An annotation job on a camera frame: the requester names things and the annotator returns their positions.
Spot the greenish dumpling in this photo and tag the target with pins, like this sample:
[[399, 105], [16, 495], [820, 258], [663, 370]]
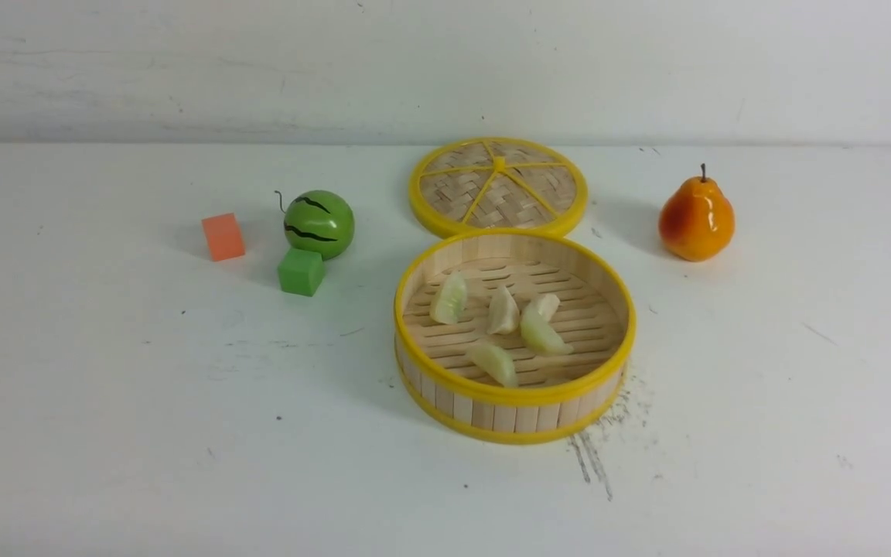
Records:
[[450, 300]]

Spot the white dumpling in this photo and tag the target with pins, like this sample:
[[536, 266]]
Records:
[[503, 313], [545, 306]]

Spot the bamboo steamer tray yellow rim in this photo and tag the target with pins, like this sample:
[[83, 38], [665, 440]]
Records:
[[557, 396]]

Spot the yellowish dumpling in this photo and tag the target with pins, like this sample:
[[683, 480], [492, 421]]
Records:
[[494, 361]]

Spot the pale dumpling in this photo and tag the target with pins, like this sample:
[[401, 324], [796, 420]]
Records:
[[540, 337]]

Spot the woven bamboo steamer lid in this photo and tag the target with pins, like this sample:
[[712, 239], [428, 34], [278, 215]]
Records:
[[483, 183]]

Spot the green toy watermelon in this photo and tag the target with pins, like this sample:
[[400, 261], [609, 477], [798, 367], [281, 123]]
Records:
[[319, 221]]

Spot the green cube block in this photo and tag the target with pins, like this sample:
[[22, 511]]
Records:
[[301, 272]]

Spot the orange cube block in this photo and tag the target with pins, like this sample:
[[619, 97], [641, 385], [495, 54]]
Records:
[[223, 237]]

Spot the orange toy pear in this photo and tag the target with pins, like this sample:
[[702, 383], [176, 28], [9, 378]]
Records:
[[698, 221]]

